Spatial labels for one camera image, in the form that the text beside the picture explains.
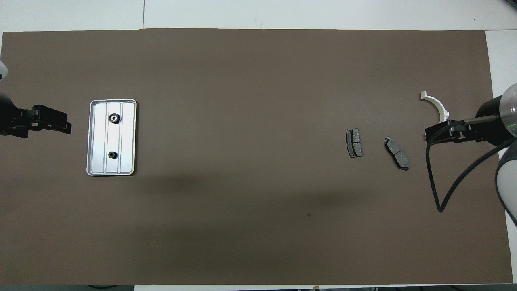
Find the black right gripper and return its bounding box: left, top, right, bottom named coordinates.
left=425, top=117, right=491, bottom=144

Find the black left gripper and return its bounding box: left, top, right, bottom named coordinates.
left=3, top=104, right=72, bottom=139

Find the silver metal tray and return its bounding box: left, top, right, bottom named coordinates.
left=86, top=99, right=137, bottom=177

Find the long grey brake pad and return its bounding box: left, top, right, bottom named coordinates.
left=384, top=136, right=410, bottom=171

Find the short grey brake pad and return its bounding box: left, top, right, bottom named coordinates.
left=346, top=128, right=363, bottom=158

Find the brown table mat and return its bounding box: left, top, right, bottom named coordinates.
left=0, top=28, right=513, bottom=285

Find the white half ring bracket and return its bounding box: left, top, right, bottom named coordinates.
left=420, top=91, right=450, bottom=122

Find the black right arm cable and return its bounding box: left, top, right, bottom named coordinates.
left=427, top=121, right=517, bottom=213

